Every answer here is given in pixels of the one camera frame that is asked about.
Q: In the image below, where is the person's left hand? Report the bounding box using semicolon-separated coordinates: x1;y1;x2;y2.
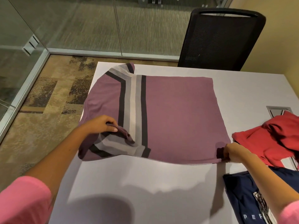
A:
82;115;119;136

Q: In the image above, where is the person's left pink sleeve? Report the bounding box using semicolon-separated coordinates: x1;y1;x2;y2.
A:
0;176;52;224

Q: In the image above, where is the black mesh office chair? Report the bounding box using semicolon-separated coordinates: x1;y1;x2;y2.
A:
177;8;267;72

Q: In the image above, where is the mauve striped t-shirt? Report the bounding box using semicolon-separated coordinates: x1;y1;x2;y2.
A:
78;62;232;166

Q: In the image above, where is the person's left forearm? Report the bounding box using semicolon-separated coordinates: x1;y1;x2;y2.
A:
24;126;90;198

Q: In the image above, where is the person's right pink sleeve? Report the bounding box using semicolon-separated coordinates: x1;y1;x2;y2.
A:
278;200;299;224

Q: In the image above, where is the person's right hand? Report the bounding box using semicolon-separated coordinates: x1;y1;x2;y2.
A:
222;142;252;164

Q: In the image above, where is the red garment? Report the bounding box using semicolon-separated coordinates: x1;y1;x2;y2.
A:
231;111;299;170

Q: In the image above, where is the navy blue hoodie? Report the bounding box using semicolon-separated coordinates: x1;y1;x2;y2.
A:
222;166;299;224

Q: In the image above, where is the metal glass door bracket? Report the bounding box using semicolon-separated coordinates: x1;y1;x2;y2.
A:
22;35;40;56

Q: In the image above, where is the striped knit top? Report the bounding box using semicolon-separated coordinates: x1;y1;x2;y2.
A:
253;191;277;224

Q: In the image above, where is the person's right forearm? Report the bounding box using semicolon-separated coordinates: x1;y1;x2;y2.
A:
243;154;299;220

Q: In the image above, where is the person's pink sleeve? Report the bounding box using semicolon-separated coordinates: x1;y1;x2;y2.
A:
278;200;299;224
0;176;52;224

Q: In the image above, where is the grey table cable hatch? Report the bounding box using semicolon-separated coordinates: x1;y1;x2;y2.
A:
266;105;294;118

